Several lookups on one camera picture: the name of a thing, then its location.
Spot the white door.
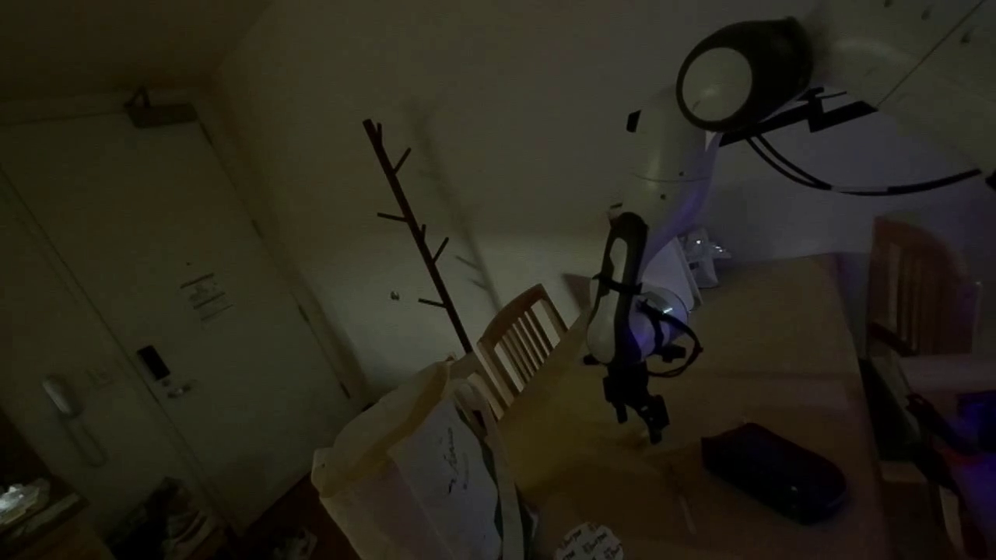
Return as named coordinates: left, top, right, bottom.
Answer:
left=0, top=114, right=349, bottom=530

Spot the black coat rack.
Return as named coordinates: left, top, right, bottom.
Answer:
left=361, top=118, right=473, bottom=354

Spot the wooden chair at table side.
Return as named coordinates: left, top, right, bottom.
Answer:
left=865, top=218, right=981, bottom=358

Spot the wooden chair at table end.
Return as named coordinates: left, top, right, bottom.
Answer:
left=476, top=283, right=567, bottom=418

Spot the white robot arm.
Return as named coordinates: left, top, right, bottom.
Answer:
left=587, top=0, right=996, bottom=437

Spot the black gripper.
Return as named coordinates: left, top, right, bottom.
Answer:
left=596, top=342, right=669, bottom=442

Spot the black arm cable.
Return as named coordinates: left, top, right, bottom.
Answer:
left=724, top=86, right=996, bottom=199

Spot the dark star-patterned pouch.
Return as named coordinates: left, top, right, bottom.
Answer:
left=701, top=423, right=849, bottom=527

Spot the white paper bag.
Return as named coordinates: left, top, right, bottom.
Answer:
left=312, top=360, right=528, bottom=560

